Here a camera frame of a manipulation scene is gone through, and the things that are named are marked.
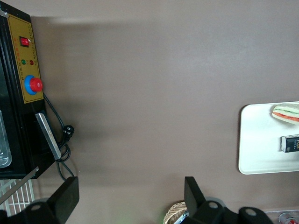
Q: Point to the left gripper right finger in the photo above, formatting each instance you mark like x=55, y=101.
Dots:
x=195, y=203

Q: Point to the thin silver metal strip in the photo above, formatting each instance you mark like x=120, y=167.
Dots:
x=21, y=184

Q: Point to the red cola bottle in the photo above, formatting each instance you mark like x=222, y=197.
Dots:
x=286, y=217

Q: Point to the silver metal bar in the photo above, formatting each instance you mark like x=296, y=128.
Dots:
x=49, y=136

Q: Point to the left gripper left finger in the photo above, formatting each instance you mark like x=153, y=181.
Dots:
x=66, y=198

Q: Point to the clear plastic container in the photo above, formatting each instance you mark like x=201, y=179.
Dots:
x=4, y=144

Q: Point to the black machine yellow panel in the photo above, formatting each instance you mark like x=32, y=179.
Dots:
x=14, y=93

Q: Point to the beige serving tray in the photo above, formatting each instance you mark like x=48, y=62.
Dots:
x=257, y=140

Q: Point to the small black box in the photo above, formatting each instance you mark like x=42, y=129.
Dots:
x=290, y=143

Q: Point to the black power plug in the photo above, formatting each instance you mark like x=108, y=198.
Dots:
x=69, y=130

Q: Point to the wrapped triangle sandwich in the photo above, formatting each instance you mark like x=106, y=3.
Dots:
x=286, y=114

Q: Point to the red rocker switch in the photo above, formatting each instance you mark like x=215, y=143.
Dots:
x=24, y=42

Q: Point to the clear acrylic bottle rack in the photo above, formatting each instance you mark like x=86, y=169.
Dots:
x=273, y=215

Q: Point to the light open-weave wicker basket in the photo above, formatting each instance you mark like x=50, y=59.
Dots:
x=174, y=213

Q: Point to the red emergency stop button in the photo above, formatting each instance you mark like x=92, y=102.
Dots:
x=35, y=84

